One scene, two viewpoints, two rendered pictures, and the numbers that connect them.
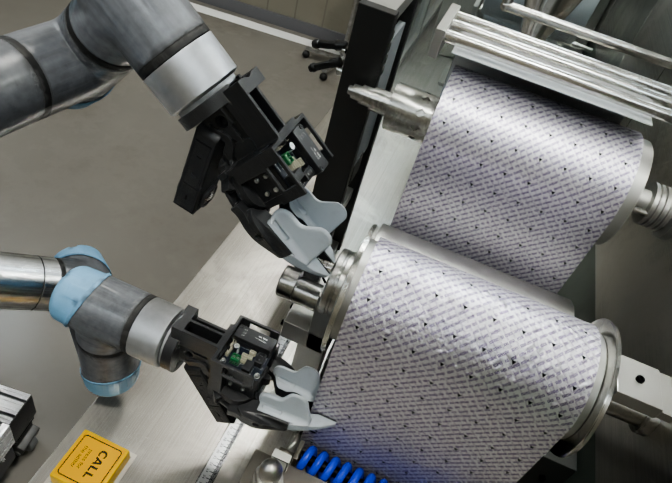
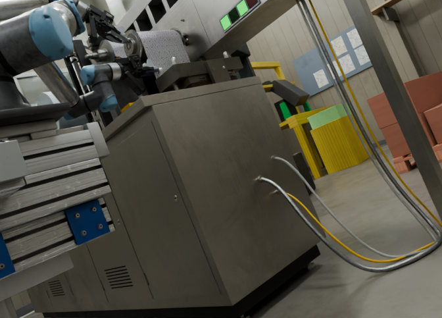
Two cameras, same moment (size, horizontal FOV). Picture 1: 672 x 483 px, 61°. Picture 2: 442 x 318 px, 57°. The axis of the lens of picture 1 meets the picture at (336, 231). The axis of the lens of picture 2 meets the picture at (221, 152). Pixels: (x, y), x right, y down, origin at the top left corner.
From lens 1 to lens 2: 196 cm
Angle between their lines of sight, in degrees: 65
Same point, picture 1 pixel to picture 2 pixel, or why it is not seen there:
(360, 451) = not seen: hidden behind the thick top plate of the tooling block
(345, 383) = (151, 53)
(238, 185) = (103, 21)
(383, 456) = not seen: hidden behind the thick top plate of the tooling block
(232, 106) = (92, 9)
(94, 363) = (107, 85)
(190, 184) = (93, 29)
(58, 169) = not seen: outside the picture
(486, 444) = (177, 50)
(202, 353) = (125, 62)
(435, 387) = (161, 41)
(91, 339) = (102, 73)
